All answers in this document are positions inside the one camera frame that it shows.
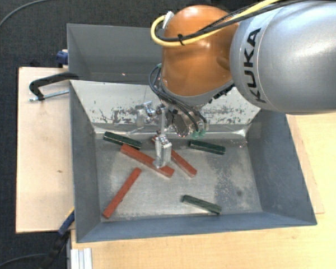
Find grey metal bin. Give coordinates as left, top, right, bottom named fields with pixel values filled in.
left=66, top=23, right=318, bottom=244

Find red-brown flat block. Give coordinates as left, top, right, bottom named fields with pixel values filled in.
left=102, top=166, right=143, bottom=220
left=151, top=136, right=198, bottom=178
left=119, top=143, right=175, bottom=179

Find dark green flat block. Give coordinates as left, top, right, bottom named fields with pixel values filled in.
left=188, top=139, right=227, bottom=156
left=180, top=194, right=223, bottom=215
left=102, top=131, right=143, bottom=151

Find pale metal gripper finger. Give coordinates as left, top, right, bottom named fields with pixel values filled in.
left=161, top=137, right=173, bottom=168
left=153, top=137, right=164, bottom=169

